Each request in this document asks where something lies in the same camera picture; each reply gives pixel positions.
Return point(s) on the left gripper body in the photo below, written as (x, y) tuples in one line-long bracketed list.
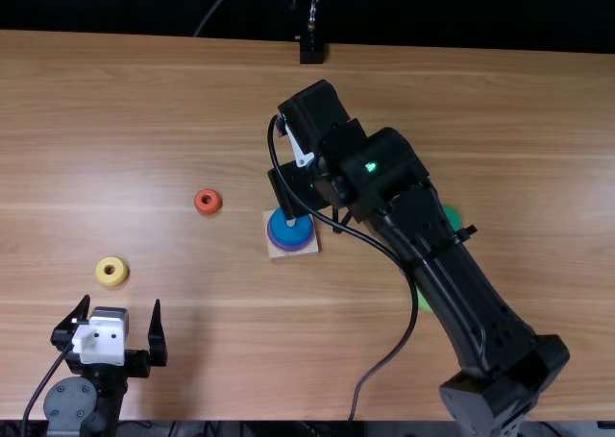
[(137, 360)]

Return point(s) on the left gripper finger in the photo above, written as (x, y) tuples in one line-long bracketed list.
[(156, 341), (72, 322)]

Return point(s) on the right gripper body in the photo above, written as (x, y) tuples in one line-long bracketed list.
[(317, 115)]

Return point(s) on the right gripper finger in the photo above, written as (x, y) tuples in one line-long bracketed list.
[(282, 194)]

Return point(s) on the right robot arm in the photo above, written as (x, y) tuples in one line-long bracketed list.
[(456, 288)]

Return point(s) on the wooden peg base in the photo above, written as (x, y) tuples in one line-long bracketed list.
[(278, 255)]

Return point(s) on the black clamp stand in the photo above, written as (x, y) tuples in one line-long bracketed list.
[(312, 54)]

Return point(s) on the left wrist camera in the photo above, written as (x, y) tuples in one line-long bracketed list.
[(103, 346)]

